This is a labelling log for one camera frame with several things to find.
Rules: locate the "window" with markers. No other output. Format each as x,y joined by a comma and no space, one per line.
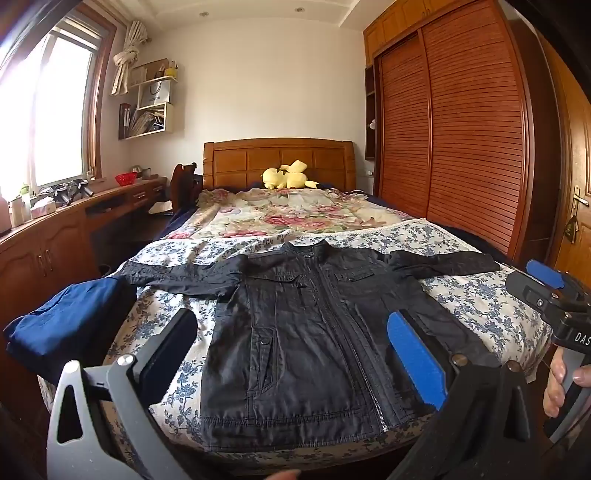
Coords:
55,106

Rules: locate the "black jacket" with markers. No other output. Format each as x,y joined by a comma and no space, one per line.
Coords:
314,332

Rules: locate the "white wall shelf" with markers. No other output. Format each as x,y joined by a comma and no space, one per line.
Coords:
152,115

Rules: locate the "white bottle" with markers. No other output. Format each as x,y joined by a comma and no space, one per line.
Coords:
17,210

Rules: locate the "dark triangular key tag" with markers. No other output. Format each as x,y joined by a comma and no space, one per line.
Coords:
572,229

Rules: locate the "yellow plush toy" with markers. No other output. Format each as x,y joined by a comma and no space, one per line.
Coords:
286,177

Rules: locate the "wooden slatted wardrobe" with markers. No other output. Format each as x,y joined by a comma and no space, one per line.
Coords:
452,124

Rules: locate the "folded navy blue clothes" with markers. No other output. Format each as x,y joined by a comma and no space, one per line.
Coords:
64,318

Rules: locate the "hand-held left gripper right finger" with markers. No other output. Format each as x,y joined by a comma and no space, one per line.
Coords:
415,360

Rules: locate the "person's right hand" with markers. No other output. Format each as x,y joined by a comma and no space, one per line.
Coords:
554,383

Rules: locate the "person's left hand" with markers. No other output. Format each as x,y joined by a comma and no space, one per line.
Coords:
277,475

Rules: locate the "blue floral blanket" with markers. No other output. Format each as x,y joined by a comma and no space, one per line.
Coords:
471,295

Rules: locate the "wooden desk cabinet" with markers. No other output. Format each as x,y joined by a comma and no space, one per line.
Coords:
51,244

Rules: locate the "black device on desk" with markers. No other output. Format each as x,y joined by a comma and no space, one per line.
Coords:
69,191

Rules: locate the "pink floral quilt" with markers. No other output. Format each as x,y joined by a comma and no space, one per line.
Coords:
286,214

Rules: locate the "tied cream curtain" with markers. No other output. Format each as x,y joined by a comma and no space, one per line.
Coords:
127,60

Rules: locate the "wooden chair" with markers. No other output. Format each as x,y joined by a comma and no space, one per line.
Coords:
184,184

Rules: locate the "white paper bag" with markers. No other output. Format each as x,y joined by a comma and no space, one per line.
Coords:
156,93

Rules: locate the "wooden bed headboard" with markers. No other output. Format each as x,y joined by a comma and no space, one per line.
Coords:
258,161

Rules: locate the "black binders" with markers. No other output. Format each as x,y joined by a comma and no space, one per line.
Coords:
124,121

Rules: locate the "wooden door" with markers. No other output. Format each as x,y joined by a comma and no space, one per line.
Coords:
572,152

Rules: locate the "red basket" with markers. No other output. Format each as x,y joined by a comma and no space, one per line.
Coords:
126,179

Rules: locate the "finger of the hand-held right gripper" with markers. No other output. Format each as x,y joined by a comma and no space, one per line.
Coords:
526,290
545,274

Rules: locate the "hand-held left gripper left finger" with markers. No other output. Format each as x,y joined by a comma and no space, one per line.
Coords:
168,355

